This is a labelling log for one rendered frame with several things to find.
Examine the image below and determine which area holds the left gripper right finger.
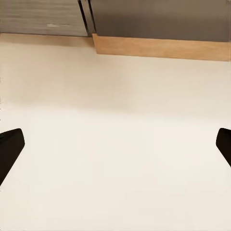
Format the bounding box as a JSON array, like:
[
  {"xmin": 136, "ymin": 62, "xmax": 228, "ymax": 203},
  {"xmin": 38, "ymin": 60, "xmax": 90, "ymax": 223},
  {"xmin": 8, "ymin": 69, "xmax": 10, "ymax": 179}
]
[{"xmin": 216, "ymin": 128, "xmax": 231, "ymax": 166}]

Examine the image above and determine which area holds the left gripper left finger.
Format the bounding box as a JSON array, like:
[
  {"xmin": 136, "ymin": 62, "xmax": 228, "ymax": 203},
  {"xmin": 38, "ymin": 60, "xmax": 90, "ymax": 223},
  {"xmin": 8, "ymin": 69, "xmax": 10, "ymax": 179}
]
[{"xmin": 0, "ymin": 128, "xmax": 25, "ymax": 186}]

